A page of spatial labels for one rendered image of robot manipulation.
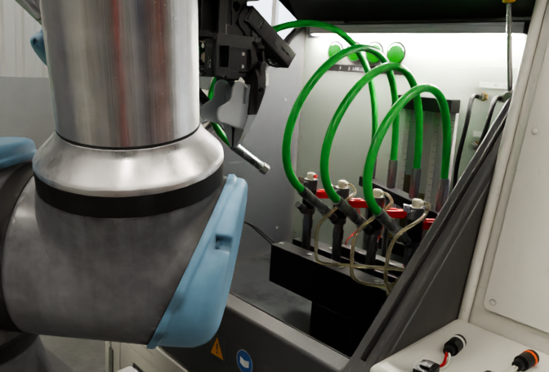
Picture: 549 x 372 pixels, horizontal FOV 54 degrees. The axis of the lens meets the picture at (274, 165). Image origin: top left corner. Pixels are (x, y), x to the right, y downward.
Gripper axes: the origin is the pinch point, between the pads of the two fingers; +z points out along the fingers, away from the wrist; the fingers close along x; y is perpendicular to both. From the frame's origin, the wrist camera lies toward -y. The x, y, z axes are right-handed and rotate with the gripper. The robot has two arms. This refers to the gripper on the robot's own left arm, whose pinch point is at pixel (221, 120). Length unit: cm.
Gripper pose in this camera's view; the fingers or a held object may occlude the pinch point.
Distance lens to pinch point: 105.2
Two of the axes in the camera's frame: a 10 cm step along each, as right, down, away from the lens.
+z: 6.6, 7.5, 0.7
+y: -7.4, 6.6, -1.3
